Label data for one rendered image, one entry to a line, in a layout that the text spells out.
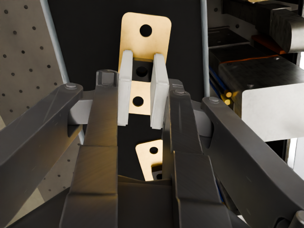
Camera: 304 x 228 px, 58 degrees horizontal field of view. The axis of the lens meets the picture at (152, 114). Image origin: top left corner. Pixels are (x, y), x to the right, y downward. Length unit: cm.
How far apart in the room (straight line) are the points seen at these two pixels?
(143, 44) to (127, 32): 2
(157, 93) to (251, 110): 22
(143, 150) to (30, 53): 55
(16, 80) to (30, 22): 17
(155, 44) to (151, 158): 14
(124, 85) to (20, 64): 67
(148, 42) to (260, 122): 21
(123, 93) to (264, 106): 24
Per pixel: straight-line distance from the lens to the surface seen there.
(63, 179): 96
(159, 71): 18
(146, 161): 31
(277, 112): 38
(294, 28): 36
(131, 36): 22
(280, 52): 63
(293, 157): 58
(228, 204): 57
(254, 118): 37
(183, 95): 15
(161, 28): 22
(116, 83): 15
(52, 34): 26
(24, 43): 79
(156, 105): 16
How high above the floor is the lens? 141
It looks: 63 degrees down
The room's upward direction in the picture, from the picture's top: 176 degrees clockwise
